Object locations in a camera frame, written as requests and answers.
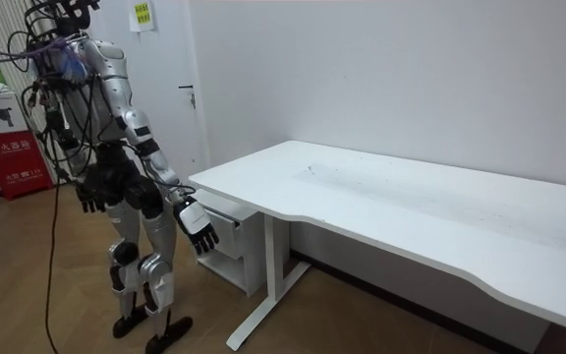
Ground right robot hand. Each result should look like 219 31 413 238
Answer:
173 195 221 257

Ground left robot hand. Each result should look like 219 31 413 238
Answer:
75 181 109 215

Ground open white cabinet drawer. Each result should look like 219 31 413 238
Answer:
202 205 245 262

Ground robot legs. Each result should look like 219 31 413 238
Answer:
104 194 195 354

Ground white bedside cabinet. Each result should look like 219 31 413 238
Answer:
192 188 292 298

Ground red fire extinguisher box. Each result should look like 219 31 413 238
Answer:
0 129 55 202

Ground robot body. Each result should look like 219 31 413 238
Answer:
20 0 165 210

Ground white door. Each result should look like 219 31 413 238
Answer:
85 0 198 181

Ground paper notice with yellow label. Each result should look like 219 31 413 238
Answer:
127 0 157 34

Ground white vertical blind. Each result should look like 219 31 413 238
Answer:
0 0 51 99

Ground white desk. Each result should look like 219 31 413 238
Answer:
188 140 566 353

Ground black floor cable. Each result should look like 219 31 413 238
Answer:
42 179 64 354

